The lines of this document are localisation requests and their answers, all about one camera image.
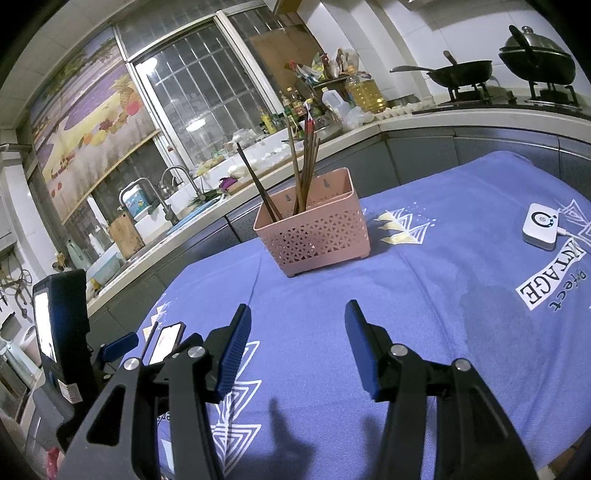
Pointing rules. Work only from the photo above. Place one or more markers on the curved steel faucet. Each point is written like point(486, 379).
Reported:
point(184, 177)

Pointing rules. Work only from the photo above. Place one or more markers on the black wok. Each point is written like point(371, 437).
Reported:
point(457, 74)

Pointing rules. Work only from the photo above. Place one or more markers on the gas stove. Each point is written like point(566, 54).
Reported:
point(498, 104)

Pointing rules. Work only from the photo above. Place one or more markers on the small wooden cutting board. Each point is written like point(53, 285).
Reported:
point(125, 237)

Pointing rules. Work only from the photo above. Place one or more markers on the blue wash basin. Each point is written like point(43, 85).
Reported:
point(184, 219)

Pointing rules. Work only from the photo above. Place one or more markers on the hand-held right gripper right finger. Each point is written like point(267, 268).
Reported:
point(358, 355)

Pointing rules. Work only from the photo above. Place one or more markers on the brown wooden chopstick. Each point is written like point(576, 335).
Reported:
point(150, 341)
point(315, 157)
point(307, 170)
point(251, 170)
point(293, 166)
point(268, 198)

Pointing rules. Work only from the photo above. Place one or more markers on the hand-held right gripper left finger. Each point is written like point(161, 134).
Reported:
point(235, 360)

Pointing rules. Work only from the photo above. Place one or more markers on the blue printed tablecloth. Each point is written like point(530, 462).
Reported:
point(438, 300)

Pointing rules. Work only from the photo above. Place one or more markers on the white square electronic device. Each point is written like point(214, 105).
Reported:
point(540, 228)

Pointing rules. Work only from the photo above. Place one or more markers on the fruit landscape wall poster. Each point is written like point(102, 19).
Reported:
point(87, 120)

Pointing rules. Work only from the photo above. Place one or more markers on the black pot with steel lid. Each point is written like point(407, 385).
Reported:
point(535, 55)

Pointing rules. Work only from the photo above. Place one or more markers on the smartphone with lit screen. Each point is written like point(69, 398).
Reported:
point(166, 344)

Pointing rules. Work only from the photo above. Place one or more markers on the large wooden board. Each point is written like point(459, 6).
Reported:
point(286, 55)

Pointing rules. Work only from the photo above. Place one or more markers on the tray of white eggs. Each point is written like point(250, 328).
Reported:
point(406, 110)

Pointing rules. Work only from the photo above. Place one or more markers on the white water filter box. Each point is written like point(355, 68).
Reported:
point(136, 202)

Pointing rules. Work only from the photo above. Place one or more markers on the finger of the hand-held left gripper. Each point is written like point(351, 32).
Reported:
point(120, 347)

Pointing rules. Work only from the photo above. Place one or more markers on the purple vegetable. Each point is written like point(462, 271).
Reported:
point(227, 183)

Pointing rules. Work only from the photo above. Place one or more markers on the pink perforated plastic basket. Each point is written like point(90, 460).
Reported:
point(314, 240)

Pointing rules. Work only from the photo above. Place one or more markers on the grey kitchen counter cabinets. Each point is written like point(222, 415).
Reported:
point(415, 152)

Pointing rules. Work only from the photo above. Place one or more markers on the large cooking oil bottle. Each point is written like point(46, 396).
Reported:
point(367, 94)

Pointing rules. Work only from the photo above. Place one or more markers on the white plastic jug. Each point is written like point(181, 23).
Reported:
point(334, 104)

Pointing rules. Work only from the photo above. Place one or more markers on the barred kitchen window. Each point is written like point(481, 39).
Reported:
point(198, 83)

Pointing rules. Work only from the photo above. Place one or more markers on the tall steel faucet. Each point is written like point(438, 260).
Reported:
point(159, 198)

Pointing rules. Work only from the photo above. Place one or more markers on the row of condiment bottles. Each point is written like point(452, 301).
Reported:
point(286, 110)

